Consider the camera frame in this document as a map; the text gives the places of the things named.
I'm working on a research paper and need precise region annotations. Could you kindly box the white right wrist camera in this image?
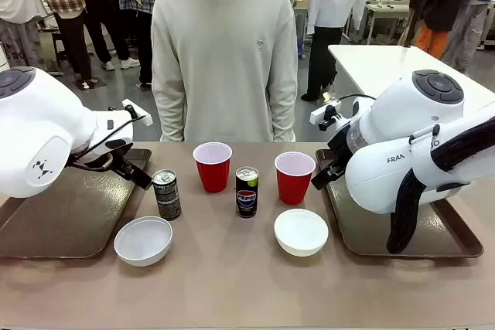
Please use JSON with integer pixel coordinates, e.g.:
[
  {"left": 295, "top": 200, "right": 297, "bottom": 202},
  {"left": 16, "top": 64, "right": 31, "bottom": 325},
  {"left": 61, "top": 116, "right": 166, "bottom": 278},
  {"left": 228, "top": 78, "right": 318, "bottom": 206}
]
[{"left": 309, "top": 100, "right": 343, "bottom": 124}]

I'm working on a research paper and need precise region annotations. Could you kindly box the bystander with white sneakers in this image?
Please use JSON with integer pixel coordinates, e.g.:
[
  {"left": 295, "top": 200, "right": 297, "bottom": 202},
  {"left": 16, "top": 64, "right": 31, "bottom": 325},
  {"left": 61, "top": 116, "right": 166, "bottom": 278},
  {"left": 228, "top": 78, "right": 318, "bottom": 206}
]
[{"left": 80, "top": 0, "right": 141, "bottom": 72}]

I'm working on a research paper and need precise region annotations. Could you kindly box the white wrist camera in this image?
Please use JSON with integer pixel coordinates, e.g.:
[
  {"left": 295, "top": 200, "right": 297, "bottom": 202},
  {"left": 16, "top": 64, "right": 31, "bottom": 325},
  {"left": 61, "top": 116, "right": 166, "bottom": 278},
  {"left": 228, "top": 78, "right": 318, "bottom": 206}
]
[
  {"left": 309, "top": 100, "right": 343, "bottom": 124},
  {"left": 121, "top": 98, "right": 153, "bottom": 127}
]

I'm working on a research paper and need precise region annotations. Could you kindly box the person's left forearm beige sleeve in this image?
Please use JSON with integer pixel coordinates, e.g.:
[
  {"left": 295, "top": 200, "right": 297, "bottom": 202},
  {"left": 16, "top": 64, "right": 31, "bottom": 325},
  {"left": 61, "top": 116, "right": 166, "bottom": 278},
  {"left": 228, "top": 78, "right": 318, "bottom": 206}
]
[{"left": 270, "top": 82, "right": 298, "bottom": 143}]

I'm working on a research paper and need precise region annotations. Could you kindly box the black Pepsi can with logo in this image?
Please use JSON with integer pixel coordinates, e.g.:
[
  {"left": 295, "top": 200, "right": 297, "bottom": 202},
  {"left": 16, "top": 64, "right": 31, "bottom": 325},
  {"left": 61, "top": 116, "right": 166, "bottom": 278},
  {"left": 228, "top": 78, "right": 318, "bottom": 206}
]
[{"left": 234, "top": 166, "right": 260, "bottom": 219}]

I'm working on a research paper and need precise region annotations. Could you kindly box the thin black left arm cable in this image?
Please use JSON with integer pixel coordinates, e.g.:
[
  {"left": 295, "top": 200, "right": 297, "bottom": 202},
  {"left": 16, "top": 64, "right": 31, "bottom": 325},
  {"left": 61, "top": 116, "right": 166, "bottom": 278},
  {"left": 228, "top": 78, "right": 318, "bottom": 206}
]
[{"left": 71, "top": 107, "right": 149, "bottom": 172}]

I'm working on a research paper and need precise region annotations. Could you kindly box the brown plastic tray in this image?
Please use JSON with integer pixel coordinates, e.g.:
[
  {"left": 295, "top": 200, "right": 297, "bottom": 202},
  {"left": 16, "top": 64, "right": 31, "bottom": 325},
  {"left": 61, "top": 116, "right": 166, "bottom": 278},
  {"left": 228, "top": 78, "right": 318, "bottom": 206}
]
[
  {"left": 315, "top": 148, "right": 485, "bottom": 260},
  {"left": 0, "top": 148, "right": 153, "bottom": 260}
]

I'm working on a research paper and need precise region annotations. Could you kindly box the black can with grey print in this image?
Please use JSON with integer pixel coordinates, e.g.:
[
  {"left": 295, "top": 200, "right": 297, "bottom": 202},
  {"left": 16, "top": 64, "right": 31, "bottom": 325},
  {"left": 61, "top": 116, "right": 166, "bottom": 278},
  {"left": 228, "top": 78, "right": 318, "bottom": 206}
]
[{"left": 151, "top": 168, "right": 183, "bottom": 222}]

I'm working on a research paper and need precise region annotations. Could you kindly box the person's right forearm beige sleeve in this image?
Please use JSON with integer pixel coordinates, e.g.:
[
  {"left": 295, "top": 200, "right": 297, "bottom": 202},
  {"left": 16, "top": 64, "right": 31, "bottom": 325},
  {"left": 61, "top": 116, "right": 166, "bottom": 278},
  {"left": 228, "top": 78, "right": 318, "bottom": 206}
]
[{"left": 152, "top": 82, "right": 187, "bottom": 143}]

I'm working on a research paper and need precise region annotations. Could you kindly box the black sleeved right arm cable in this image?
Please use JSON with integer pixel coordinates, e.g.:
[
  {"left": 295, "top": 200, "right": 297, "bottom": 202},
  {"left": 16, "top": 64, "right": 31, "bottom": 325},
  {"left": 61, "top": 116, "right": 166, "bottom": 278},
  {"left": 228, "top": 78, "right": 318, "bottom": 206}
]
[{"left": 386, "top": 115, "right": 495, "bottom": 255}]

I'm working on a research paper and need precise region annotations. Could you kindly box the white bowl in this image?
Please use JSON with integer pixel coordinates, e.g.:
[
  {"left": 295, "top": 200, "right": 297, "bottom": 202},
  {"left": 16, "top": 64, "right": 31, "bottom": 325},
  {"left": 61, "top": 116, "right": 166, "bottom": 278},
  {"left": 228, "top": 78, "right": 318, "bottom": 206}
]
[
  {"left": 113, "top": 215, "right": 174, "bottom": 268},
  {"left": 273, "top": 208, "right": 330, "bottom": 258}
]

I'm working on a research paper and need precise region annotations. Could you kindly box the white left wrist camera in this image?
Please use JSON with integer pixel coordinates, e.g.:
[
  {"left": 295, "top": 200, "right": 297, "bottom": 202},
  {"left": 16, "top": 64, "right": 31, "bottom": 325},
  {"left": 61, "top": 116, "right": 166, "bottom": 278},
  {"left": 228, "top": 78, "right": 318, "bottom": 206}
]
[{"left": 121, "top": 98, "right": 153, "bottom": 127}]

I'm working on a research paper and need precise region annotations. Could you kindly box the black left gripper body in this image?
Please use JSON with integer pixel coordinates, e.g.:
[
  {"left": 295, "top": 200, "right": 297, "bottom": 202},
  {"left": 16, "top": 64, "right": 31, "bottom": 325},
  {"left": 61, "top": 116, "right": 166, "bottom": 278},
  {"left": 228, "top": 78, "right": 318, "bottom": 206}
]
[{"left": 73, "top": 148, "right": 133, "bottom": 173}]

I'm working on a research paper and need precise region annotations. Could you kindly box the person in beige sweatshirt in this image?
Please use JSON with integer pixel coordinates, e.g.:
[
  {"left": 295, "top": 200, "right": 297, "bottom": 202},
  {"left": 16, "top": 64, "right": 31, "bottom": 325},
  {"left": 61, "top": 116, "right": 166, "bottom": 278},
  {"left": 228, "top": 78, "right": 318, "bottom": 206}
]
[{"left": 150, "top": 0, "right": 299, "bottom": 144}]

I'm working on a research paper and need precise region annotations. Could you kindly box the bystander in blue top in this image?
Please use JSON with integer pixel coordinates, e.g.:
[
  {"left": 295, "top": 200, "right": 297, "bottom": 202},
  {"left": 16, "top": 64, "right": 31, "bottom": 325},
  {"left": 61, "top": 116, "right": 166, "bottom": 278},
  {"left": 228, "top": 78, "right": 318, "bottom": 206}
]
[{"left": 440, "top": 0, "right": 495, "bottom": 77}]

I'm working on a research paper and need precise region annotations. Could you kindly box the white background workbench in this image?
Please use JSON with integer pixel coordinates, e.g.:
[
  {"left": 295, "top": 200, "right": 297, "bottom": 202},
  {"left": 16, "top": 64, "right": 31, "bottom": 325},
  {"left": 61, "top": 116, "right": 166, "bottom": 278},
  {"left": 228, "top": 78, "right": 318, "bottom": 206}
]
[{"left": 364, "top": 0, "right": 411, "bottom": 46}]

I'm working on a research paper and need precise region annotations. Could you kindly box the white background table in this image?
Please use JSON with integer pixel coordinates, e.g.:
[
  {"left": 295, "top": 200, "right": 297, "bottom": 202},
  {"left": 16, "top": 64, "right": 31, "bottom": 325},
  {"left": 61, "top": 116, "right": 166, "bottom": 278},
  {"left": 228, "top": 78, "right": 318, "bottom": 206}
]
[{"left": 327, "top": 44, "right": 495, "bottom": 114}]

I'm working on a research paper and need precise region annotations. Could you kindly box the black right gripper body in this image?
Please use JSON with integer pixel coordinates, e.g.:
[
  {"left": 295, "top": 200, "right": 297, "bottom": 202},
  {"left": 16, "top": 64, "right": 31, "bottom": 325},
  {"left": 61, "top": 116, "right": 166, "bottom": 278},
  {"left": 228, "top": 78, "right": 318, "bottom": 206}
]
[{"left": 326, "top": 128, "right": 352, "bottom": 172}]

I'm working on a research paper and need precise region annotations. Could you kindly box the bystander in white coat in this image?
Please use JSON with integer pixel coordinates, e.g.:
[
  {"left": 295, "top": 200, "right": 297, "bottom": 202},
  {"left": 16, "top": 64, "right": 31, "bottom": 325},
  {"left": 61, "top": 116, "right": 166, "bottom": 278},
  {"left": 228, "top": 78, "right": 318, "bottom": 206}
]
[{"left": 300, "top": 0, "right": 373, "bottom": 103}]

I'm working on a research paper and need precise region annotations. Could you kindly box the red plastic cup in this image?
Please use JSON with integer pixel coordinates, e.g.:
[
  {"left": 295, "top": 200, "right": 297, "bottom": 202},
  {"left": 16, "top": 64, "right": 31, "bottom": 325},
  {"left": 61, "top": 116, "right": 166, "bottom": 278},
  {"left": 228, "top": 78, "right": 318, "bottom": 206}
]
[
  {"left": 274, "top": 151, "right": 316, "bottom": 206},
  {"left": 192, "top": 141, "right": 234, "bottom": 194}
]

